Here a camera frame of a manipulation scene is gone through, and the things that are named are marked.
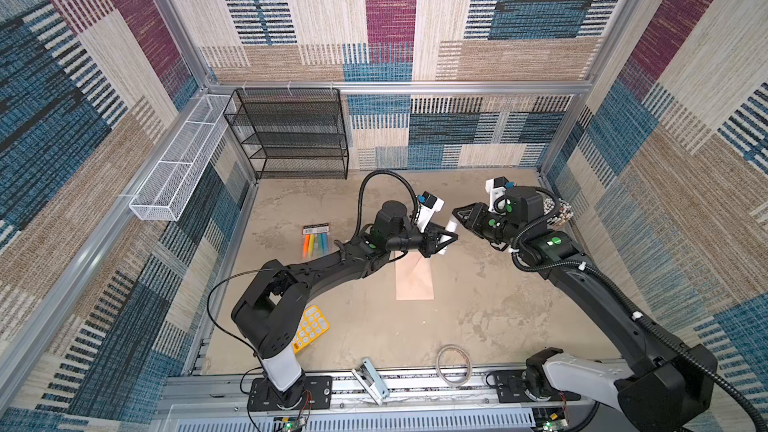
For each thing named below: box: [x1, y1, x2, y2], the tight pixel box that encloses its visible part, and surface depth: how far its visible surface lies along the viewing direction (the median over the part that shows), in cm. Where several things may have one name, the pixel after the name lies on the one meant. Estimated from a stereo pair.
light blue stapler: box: [351, 357, 390, 406], surface depth 75 cm
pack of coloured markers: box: [301, 223, 330, 259], surface depth 104 cm
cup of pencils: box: [542, 196, 574, 231], surface depth 87 cm
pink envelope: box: [395, 251, 435, 300], surface depth 94 cm
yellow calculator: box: [292, 305, 330, 354], surface depth 84 cm
